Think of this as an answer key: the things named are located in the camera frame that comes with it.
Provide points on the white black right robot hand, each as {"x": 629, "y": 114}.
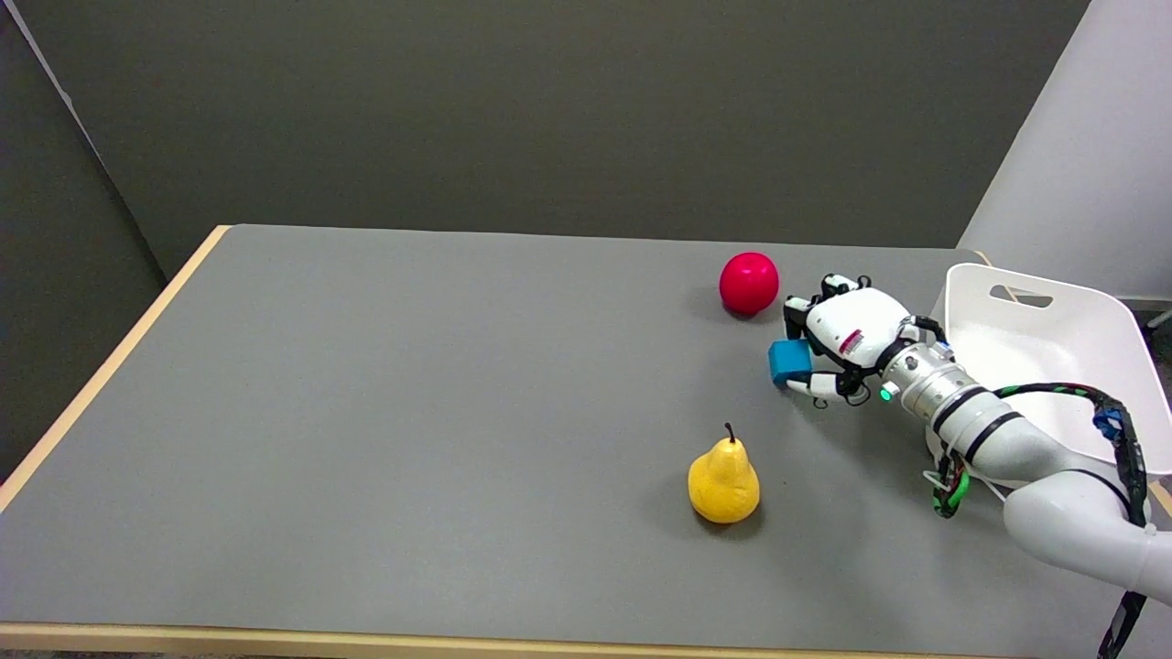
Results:
{"x": 851, "y": 337}

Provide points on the teal cube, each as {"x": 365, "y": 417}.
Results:
{"x": 787, "y": 361}

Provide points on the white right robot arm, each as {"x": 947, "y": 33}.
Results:
{"x": 1016, "y": 448}

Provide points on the magenta red ball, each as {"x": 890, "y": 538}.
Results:
{"x": 749, "y": 283}

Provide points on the yellow pear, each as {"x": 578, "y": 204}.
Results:
{"x": 723, "y": 481}

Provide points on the white plastic bin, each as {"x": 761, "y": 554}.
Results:
{"x": 1053, "y": 348}

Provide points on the white panel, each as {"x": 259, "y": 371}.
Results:
{"x": 1080, "y": 146}

